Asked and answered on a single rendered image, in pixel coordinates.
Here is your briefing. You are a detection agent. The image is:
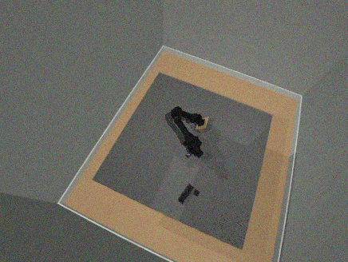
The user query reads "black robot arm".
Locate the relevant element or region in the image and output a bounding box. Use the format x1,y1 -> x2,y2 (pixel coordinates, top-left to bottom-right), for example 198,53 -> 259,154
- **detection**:
171,106 -> 205,156

